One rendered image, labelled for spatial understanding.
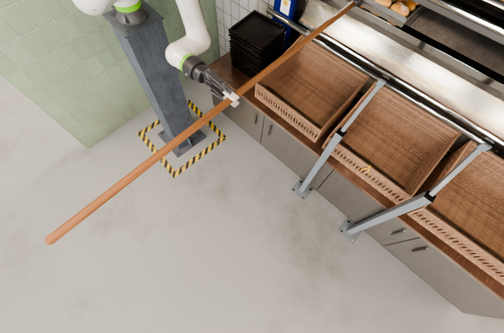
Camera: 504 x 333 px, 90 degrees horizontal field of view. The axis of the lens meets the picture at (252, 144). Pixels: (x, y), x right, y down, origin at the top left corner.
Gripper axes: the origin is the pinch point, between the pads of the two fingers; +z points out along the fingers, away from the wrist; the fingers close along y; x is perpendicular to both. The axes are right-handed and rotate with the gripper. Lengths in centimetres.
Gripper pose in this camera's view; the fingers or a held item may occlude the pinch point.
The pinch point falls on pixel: (231, 97)
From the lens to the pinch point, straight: 107.3
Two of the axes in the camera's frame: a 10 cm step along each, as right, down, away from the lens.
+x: -6.8, 6.3, -3.7
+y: -0.4, 4.7, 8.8
